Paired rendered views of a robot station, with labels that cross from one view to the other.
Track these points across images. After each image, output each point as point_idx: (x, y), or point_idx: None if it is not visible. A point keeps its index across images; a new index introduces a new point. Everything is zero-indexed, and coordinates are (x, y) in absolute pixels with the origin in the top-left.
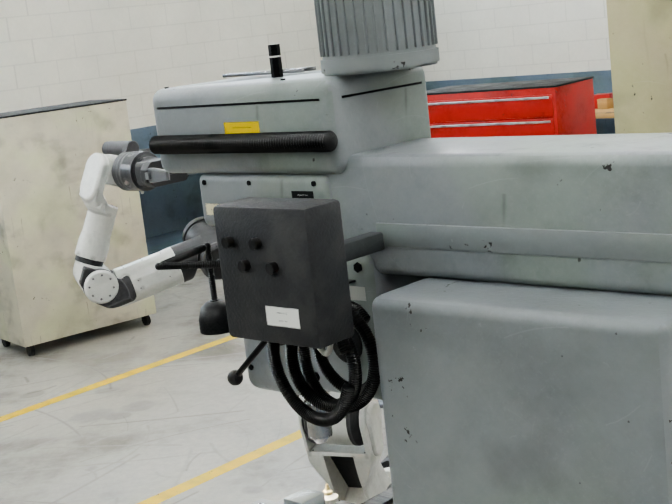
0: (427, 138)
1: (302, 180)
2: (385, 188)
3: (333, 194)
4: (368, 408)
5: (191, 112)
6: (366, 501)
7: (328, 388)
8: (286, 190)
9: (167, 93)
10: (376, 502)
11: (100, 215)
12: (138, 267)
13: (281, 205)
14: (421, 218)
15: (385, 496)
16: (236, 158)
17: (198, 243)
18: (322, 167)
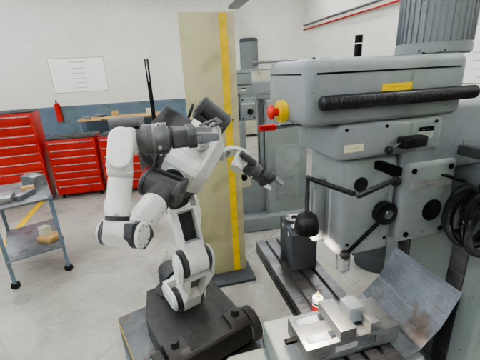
0: None
1: (427, 119)
2: (474, 118)
3: (441, 126)
4: (212, 249)
5: (352, 76)
6: (288, 291)
7: (410, 238)
8: (414, 127)
9: (327, 61)
10: (292, 288)
11: (128, 178)
12: (147, 212)
13: None
14: None
15: (288, 283)
16: (386, 109)
17: (167, 186)
18: (449, 109)
